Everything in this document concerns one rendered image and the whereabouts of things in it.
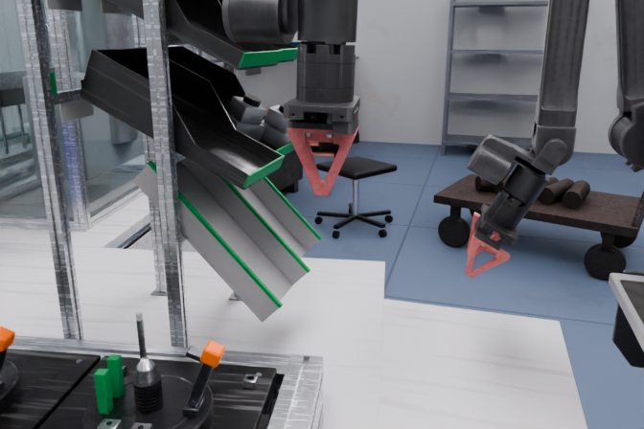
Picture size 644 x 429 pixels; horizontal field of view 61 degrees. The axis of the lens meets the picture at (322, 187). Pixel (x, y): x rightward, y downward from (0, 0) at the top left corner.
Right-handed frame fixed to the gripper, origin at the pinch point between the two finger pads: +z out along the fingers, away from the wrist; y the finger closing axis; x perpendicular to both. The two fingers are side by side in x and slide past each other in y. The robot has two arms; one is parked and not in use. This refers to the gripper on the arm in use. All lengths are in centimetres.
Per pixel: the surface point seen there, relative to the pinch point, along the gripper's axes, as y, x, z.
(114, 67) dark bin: -18.3, -31.7, -10.1
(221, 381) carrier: -3.1, -12.3, 27.1
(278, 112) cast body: -38.3, -12.8, -2.1
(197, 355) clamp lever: 5.6, -12.0, 17.8
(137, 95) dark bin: -17.7, -28.3, -6.5
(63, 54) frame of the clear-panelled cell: -80, -78, -8
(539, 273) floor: -267, 101, 121
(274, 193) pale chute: -43.6, -14.5, 14.3
